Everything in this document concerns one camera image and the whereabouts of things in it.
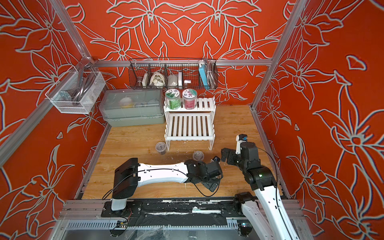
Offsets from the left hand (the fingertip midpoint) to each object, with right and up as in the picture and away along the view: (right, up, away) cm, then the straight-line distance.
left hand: (212, 178), depth 76 cm
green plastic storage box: (-49, +39, +21) cm, 66 cm away
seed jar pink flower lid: (-12, +41, -1) cm, 43 cm away
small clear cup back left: (-30, +13, +14) cm, 35 cm away
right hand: (+7, +15, -2) cm, 17 cm away
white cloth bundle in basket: (-32, +56, +14) cm, 66 cm away
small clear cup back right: (-7, +9, +11) cm, 16 cm away
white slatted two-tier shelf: (-7, +28, +16) cm, 33 cm away
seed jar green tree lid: (-21, +41, -1) cm, 46 cm away
